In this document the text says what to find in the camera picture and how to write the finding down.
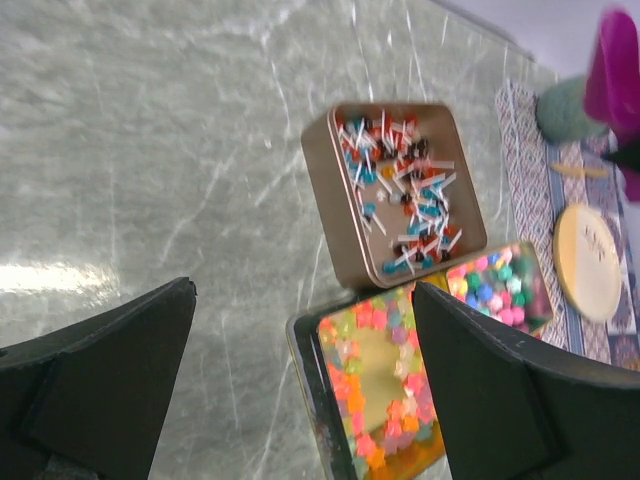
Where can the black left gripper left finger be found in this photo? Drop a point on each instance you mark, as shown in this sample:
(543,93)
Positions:
(96,392)

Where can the pastel star candy tin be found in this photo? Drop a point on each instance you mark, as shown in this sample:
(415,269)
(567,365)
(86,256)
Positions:
(506,284)

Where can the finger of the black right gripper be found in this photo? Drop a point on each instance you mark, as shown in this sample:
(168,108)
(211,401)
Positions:
(626,156)

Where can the purple plastic scoop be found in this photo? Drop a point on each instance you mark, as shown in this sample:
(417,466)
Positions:
(612,85)

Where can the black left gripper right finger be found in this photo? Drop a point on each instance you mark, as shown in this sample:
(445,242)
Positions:
(511,406)

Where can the lollipop tin box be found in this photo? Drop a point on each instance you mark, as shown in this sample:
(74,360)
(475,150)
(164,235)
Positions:
(393,190)

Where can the teal ceramic mug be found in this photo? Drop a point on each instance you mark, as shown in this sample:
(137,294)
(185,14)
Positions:
(560,113)

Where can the yellow cream plate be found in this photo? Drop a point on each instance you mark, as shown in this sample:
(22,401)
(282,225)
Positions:
(586,262)

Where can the translucent star candy tin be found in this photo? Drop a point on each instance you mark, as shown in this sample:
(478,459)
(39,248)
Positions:
(365,387)

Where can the patterned placemat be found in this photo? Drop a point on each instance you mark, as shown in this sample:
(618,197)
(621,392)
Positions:
(539,196)

